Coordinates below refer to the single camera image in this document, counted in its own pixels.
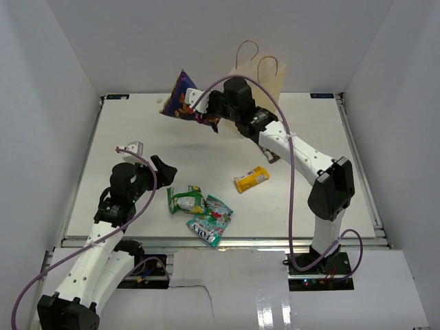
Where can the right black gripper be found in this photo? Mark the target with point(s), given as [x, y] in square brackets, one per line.
[214, 94]

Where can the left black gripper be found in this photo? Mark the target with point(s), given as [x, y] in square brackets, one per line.
[165, 174]

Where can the green snack packet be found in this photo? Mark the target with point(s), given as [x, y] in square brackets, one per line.
[188, 199]

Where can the dark blue purple snack bag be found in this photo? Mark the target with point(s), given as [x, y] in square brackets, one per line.
[176, 107]

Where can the yellow snack bar wrapper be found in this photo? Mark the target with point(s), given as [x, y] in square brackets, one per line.
[251, 179]

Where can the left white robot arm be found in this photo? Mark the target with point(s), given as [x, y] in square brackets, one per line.
[107, 258]

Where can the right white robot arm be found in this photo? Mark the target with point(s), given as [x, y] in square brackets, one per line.
[331, 180]

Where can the teal Fox's candy bag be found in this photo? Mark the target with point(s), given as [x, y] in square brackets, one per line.
[211, 226]

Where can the brown chocolate bar lower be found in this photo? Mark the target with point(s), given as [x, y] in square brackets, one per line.
[271, 157]

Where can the right blue corner label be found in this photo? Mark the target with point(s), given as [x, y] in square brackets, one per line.
[321, 95]

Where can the blue corner label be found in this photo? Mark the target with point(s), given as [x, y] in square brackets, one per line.
[321, 95]
[124, 96]

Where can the left blue corner label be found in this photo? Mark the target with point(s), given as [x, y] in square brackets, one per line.
[124, 96]

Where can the white paper sheet front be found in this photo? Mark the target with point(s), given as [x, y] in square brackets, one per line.
[244, 289]

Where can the aluminium table frame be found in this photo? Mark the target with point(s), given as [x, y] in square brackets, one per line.
[212, 161]

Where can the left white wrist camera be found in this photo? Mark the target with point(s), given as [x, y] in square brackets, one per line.
[132, 152]

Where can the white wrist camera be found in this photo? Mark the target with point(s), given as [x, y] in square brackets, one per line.
[197, 100]
[132, 152]

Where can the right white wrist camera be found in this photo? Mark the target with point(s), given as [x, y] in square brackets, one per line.
[197, 100]

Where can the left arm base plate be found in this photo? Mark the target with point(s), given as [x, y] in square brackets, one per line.
[150, 275]

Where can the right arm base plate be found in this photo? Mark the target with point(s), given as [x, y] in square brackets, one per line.
[321, 278]

